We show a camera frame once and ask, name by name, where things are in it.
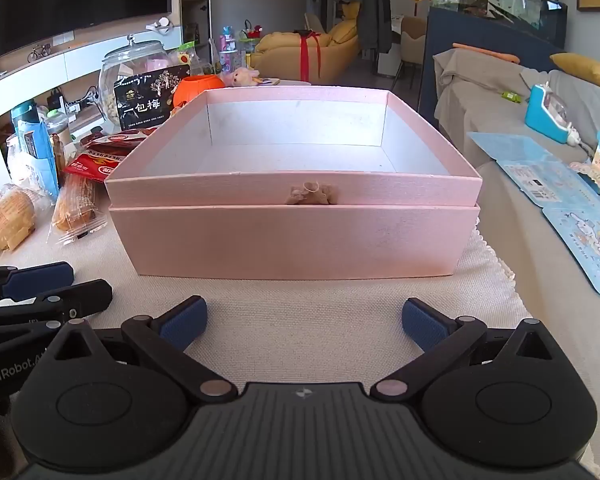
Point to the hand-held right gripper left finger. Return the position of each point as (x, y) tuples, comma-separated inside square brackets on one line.
[(184, 324)]

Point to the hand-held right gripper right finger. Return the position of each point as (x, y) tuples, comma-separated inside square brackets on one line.
[(422, 327)]

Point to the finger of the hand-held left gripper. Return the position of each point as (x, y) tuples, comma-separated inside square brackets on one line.
[(39, 276), (79, 296)]

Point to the bread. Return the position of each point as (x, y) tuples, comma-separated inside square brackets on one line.
[(4, 220)]

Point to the long clear cookie packet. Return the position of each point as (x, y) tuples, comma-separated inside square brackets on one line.
[(74, 207)]

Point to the blue snack bag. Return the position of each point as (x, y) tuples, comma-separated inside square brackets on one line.
[(38, 157)]

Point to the pink gift box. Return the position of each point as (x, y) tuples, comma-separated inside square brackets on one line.
[(290, 240)]

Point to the cream woven table cloth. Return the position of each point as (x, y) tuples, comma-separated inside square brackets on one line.
[(305, 320)]

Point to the grey covered sofa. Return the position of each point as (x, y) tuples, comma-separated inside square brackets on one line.
[(530, 270)]

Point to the green lid clear jar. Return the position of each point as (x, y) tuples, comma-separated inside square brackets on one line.
[(57, 119)]

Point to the teal thermos bottle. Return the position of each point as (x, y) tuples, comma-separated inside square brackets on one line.
[(23, 114)]

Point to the white power strip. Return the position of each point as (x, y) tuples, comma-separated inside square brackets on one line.
[(75, 106)]

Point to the blue cartoon printed sheet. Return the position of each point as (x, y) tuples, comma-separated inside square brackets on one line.
[(590, 245)]

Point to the light blue packaging sheet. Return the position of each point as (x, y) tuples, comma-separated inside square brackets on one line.
[(525, 165)]

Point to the black plum snack bag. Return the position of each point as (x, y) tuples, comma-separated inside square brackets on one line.
[(149, 97)]

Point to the white television cabinet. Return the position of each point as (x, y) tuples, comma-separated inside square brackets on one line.
[(79, 65)]

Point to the small bicycle model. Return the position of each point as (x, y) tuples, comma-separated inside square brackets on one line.
[(38, 52)]

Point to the large glass jar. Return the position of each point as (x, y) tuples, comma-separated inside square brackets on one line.
[(129, 67)]

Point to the orange pumpkin bucket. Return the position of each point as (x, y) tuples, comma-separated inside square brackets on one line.
[(197, 91)]

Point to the green toy car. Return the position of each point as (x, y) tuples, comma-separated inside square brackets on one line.
[(511, 96)]

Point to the blue toy cash register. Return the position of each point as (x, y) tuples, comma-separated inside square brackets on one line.
[(547, 110)]

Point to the pink plush bunny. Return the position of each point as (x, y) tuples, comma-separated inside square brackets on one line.
[(242, 77)]

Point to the yellow edged pad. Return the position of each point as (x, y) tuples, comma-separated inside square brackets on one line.
[(269, 80)]

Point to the yellow green toy packet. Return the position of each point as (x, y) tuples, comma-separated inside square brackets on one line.
[(184, 55)]

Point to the pink purple water bottle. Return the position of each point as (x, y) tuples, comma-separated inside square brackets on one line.
[(227, 52)]

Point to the black television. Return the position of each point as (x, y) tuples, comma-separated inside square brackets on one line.
[(69, 0)]

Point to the beige dining chair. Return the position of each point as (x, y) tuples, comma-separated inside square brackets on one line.
[(412, 45)]

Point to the yellow sofa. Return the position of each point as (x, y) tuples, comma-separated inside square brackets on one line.
[(280, 55)]

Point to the red ribbon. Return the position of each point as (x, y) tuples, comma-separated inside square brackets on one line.
[(305, 55)]

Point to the dark blue cabinet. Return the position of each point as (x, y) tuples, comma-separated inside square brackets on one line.
[(460, 32)]

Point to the yellow cushion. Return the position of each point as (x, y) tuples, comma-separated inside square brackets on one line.
[(585, 71)]

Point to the dark coat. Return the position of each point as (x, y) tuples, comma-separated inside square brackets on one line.
[(375, 15)]

